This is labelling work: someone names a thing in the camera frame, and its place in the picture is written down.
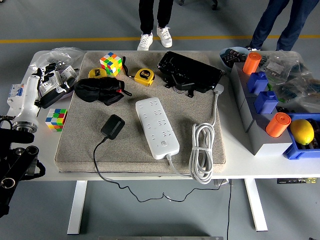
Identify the blue plastic bin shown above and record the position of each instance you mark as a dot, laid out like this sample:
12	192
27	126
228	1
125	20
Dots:
290	152

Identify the blue block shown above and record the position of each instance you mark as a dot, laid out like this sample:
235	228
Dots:
266	103
257	83

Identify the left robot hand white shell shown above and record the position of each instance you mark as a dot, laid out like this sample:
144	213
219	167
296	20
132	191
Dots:
31	100

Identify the clear bag of components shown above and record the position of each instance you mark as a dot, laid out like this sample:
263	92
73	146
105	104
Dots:
300	87
277	66

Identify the colourful puzzle cube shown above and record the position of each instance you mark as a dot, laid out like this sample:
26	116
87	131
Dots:
56	120
110	63

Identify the white circuit breaker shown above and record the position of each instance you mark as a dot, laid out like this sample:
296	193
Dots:
15	93

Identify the white power strip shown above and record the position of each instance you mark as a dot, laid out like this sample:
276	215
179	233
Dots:
155	125

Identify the black table control panel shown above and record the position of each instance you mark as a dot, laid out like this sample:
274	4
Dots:
287	181

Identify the black fabric pouch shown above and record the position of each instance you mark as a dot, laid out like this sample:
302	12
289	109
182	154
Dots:
100	86

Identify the black circuit boards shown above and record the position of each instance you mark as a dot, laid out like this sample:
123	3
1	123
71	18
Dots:
233	56

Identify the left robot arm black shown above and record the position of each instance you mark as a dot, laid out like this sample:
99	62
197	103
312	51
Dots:
15	162

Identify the grey-brown mat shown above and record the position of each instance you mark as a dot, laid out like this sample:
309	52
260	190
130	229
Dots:
180	112

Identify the grey block holder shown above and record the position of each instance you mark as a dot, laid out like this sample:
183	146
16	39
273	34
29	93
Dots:
260	135

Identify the orange cylinder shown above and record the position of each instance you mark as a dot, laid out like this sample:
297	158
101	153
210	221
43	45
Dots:
277	125
251	63

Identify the white table leg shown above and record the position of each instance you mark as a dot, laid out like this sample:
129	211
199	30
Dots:
255	205
77	207

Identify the green plastic piece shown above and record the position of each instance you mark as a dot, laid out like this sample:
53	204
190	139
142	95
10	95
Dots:
281	100
269	87

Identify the grey under-table box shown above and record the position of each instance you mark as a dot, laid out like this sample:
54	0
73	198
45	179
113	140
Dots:
220	182

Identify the person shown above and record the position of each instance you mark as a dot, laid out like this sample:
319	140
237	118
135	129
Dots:
265	25
146	17

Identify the white three-pin plug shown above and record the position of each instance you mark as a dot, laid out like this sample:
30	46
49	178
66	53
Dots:
218	89

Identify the white wall socket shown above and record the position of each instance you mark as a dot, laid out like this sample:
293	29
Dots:
51	83
68	73

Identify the black plastic tray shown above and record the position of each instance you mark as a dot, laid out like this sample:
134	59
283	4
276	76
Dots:
190	71

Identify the black chair caster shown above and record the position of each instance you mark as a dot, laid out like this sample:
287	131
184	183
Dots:
215	5

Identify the yellow lemon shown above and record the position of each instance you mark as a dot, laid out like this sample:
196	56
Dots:
302	132

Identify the black plug adapter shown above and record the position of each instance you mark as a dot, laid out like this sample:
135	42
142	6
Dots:
112	126

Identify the light blue bowl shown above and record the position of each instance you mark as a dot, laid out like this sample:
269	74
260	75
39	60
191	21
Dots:
225	64

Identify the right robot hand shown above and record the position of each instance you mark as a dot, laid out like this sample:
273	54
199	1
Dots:
315	238

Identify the clear bag of screws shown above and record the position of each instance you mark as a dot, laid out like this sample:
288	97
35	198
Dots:
62	56

